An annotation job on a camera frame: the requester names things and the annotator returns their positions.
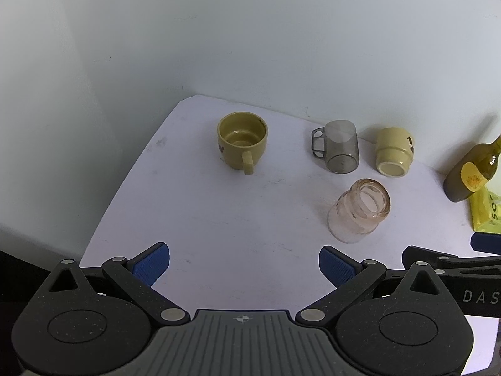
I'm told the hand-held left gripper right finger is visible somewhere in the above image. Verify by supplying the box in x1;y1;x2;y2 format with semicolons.
295;245;458;325

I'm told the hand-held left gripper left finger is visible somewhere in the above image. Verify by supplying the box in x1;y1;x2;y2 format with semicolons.
36;242;190;325

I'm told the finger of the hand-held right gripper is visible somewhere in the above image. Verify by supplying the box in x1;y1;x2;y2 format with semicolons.
402;245;501;275
470;231;501;255

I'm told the pink glass cup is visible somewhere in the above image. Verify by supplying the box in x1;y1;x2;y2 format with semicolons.
328;178;391;244

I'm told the grey transparent cup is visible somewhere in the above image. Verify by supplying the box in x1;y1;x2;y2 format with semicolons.
311;120;360;175

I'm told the cream ceramic cup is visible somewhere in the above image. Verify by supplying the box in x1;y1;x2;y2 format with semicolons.
375;126;416;178

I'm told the yellow packet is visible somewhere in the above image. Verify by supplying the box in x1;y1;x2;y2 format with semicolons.
468;187;501;233

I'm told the olive green glass bottle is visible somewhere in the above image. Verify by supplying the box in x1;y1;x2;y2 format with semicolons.
443;135;501;203

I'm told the mustard yellow mug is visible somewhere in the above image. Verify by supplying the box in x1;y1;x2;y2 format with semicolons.
217;112;269;175

